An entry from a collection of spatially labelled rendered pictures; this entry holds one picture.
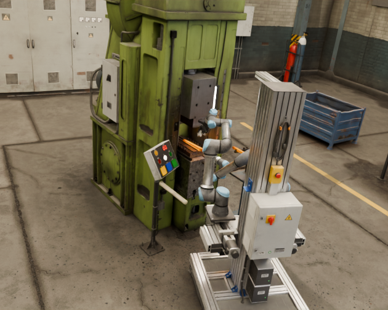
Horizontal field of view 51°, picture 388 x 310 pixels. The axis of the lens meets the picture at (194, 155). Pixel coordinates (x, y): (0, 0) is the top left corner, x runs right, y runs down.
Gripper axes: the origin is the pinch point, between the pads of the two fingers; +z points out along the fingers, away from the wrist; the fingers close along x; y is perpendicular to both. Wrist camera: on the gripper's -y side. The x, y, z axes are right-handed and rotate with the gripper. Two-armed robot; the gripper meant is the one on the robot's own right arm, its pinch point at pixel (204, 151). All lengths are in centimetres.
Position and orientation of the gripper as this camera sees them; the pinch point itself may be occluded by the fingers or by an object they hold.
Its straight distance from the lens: 423.2
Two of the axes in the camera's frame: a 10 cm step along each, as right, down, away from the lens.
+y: -0.7, 9.1, 4.1
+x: 7.9, -2.0, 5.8
